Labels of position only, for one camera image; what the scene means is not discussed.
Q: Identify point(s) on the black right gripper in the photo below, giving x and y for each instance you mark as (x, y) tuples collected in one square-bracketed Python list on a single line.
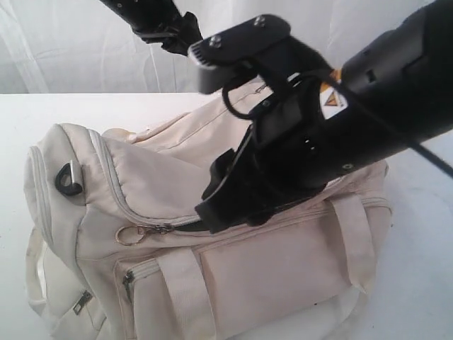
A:
[(290, 154)]

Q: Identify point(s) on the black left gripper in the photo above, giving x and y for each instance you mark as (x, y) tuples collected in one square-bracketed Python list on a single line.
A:
[(158, 22)]

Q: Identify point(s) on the cream white duffel bag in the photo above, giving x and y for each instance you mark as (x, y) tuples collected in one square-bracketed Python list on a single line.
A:
[(316, 261)]

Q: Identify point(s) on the metal key ring zipper pull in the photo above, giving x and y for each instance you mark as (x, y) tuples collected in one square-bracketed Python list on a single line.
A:
[(135, 234)]

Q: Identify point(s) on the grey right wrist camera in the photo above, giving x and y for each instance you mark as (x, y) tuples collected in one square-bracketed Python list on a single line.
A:
[(262, 46)]

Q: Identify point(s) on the white backdrop curtain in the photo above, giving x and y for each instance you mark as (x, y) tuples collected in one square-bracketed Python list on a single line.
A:
[(83, 47)]

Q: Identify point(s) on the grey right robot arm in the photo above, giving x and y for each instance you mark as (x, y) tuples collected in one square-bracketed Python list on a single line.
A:
[(403, 79)]

